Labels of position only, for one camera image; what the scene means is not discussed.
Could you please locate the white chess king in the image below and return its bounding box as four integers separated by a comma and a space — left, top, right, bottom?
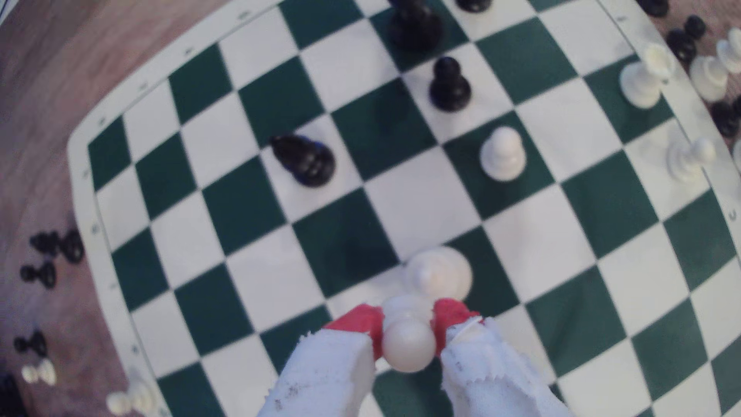
403, 246, 474, 302

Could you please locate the white chess rook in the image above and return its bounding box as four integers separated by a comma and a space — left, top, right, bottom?
619, 43, 677, 110

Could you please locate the green white chess mat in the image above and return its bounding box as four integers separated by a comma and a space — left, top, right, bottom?
66, 0, 741, 417

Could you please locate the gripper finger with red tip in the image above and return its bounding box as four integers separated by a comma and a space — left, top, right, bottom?
257, 304, 386, 417
431, 298, 571, 417

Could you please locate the white chess pawn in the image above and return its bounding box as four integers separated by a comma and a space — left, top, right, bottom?
379, 294, 438, 374
21, 358, 58, 386
106, 379, 158, 417
666, 137, 717, 183
479, 126, 528, 182

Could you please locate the white chess piece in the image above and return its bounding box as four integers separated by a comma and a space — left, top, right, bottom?
689, 28, 741, 104

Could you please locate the tall black chess piece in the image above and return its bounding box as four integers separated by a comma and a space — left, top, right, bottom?
387, 0, 443, 52

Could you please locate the black chess pawn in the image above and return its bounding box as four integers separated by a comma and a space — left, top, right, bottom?
13, 330, 49, 357
19, 261, 58, 289
428, 56, 472, 112
30, 229, 86, 264

